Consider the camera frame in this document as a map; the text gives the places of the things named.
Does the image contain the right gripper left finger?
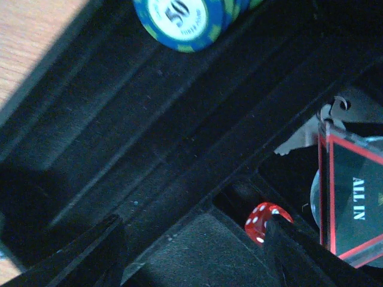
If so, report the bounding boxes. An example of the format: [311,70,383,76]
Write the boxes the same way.
[4,215,124,286]

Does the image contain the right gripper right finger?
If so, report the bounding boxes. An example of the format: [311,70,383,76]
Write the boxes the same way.
[263,215,382,286]

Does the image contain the triangular all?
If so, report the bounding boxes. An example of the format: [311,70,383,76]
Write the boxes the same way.
[317,127,383,268]

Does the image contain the black poker set case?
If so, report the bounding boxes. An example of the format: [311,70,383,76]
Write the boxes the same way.
[1,1,382,286]

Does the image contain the blue chip stack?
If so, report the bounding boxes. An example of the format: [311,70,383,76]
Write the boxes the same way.
[133,0,262,53]

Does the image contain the silver case keys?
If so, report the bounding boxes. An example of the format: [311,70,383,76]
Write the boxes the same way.
[273,95,352,156]

